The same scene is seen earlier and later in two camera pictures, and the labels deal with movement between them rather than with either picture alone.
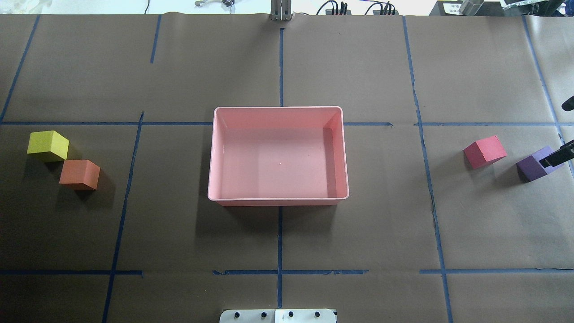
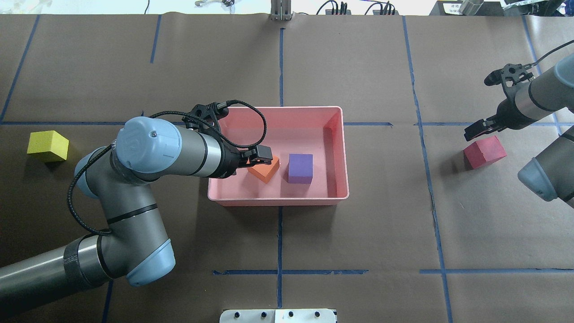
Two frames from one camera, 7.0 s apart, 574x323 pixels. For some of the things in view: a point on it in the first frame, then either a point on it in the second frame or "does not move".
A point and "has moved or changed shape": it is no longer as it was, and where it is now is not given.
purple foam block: [530, 168] has moved or changed shape
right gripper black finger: [566, 153] to [507, 115]
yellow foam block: [48, 146] does not move
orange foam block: [80, 171] has moved or changed shape
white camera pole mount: [290, 316] does not move
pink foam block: [484, 151] does not move
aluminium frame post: [280, 10] does not move
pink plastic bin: [278, 156] does not move
